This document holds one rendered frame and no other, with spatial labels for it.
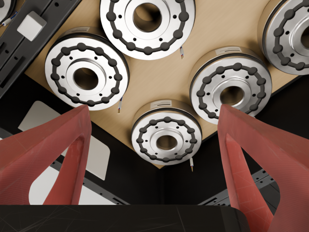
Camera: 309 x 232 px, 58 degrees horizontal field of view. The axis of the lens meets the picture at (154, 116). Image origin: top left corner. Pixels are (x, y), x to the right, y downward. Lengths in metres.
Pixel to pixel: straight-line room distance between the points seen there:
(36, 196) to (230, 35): 0.65
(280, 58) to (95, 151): 0.26
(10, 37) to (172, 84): 0.21
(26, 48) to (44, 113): 0.13
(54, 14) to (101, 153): 0.21
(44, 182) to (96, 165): 0.40
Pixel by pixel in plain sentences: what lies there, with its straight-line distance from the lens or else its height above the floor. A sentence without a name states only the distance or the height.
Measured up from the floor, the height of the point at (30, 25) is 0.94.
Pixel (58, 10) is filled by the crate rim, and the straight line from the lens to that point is 0.25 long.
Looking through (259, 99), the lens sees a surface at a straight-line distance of 0.38.
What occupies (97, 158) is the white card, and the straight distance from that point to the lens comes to 0.39.
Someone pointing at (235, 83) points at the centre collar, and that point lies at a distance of 0.35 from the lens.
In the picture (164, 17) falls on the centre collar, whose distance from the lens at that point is 0.31.
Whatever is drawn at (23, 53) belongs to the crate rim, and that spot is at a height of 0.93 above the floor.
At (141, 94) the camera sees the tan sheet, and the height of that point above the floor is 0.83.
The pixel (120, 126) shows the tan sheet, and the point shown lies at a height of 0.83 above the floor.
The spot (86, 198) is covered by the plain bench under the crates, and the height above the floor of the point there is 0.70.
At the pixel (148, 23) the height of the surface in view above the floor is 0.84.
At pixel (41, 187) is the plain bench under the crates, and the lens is 0.79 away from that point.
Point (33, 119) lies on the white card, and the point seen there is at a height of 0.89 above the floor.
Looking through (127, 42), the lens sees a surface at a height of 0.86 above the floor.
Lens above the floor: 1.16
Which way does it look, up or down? 53 degrees down
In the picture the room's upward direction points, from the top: 179 degrees counter-clockwise
